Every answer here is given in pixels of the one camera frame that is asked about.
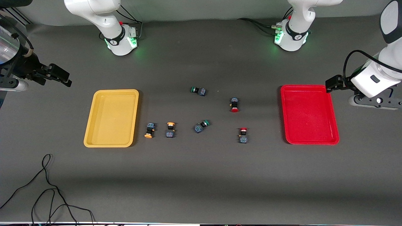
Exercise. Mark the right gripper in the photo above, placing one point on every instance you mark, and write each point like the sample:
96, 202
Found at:
27, 66

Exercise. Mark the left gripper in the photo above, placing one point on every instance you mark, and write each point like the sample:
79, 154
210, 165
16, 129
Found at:
336, 83

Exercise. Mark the red push button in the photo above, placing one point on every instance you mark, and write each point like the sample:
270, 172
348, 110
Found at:
234, 104
243, 135

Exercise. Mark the yellow push button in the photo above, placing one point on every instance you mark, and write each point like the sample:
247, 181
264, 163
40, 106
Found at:
170, 130
149, 130

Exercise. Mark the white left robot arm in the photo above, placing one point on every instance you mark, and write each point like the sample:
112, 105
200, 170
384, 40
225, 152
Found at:
295, 34

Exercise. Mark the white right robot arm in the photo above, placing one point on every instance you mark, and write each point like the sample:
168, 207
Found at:
106, 22

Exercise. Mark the red plastic tray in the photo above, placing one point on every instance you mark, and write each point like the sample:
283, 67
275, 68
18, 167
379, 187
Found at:
309, 114

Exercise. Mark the yellow plastic tray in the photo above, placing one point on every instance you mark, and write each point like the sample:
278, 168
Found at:
112, 117

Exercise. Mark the green push button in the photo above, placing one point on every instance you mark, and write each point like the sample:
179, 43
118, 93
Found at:
198, 91
201, 126

